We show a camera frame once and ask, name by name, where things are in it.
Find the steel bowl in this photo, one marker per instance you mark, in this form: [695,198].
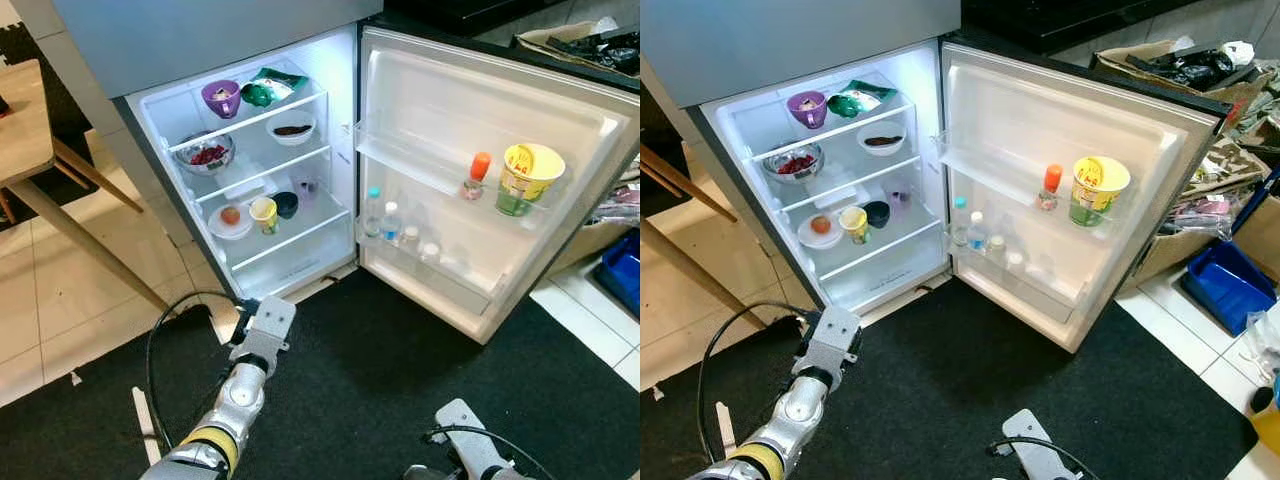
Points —
[790,178]
[200,169]

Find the red food pile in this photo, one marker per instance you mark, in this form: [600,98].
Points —
[795,165]
[207,155]

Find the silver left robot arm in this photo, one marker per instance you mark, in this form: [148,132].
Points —
[235,410]
[790,420]

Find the grey fridge door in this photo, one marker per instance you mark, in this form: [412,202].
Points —
[500,270]
[1080,290]

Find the grey fridge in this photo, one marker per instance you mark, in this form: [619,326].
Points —
[100,100]
[800,50]

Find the black floor mat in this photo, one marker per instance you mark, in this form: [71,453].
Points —
[950,420]
[380,400]

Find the small white plate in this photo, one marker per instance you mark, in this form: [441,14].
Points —
[228,233]
[818,242]

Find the orange round fruit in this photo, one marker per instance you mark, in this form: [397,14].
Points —
[231,215]
[821,224]

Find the small dark bowl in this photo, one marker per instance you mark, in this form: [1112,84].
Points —
[876,214]
[286,205]

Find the pale purple glass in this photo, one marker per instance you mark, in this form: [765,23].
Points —
[898,200]
[307,190]

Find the small bottle teal cap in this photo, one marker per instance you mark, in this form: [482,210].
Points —
[373,215]
[960,225]

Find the small bottle white cap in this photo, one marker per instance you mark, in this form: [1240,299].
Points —
[391,225]
[977,234]

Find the small glass jar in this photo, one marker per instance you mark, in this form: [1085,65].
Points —
[996,247]
[430,252]
[1015,262]
[411,238]

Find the pale wooden stick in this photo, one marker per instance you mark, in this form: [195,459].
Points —
[726,445]
[146,425]

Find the light wooden table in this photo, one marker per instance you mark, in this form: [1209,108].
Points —
[20,120]
[700,278]

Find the white bowl with dark food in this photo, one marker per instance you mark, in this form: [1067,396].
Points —
[291,130]
[881,139]

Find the purple cup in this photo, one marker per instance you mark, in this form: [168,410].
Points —
[221,98]
[806,108]

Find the green snack bag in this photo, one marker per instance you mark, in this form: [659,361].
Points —
[862,100]
[275,90]

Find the blue plastic crate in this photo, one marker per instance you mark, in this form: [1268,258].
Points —
[622,270]
[1225,285]

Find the small bottle orange cap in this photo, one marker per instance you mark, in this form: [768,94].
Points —
[477,170]
[1050,182]

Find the large cardboard box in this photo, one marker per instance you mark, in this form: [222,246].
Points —
[590,245]
[1170,240]

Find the yellow green noodle cup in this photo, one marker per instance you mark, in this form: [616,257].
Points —
[528,180]
[1098,190]

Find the grey freezer door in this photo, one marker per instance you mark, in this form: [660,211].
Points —
[800,45]
[220,35]

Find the open cardboard box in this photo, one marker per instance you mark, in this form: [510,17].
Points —
[1110,60]
[540,40]

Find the black countertop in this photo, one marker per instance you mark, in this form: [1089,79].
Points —
[470,12]
[1060,20]

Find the black plastic bag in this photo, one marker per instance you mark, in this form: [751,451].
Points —
[600,50]
[1180,68]

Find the clear plastic bag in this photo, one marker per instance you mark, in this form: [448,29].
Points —
[1265,345]

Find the yellow container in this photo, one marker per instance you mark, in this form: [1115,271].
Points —
[1268,430]

